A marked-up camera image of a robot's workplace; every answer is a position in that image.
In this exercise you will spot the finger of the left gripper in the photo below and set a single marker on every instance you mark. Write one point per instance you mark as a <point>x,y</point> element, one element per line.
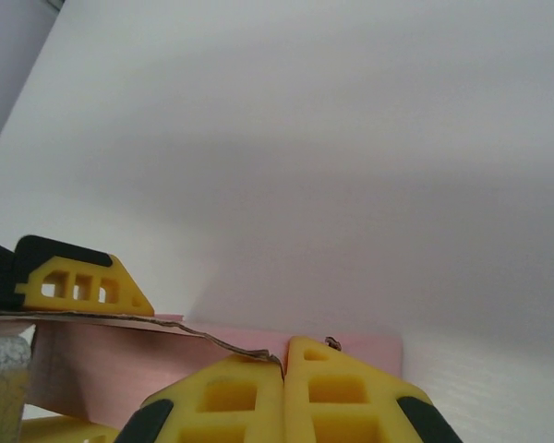
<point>69,431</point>
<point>120,286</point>

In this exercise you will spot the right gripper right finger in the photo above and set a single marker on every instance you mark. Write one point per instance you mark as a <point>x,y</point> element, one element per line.
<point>341,406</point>

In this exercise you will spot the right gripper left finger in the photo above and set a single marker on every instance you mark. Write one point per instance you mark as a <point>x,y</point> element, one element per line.
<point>231,406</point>

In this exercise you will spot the pink cardboard box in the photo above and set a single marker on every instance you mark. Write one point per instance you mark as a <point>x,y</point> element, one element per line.
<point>120,369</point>

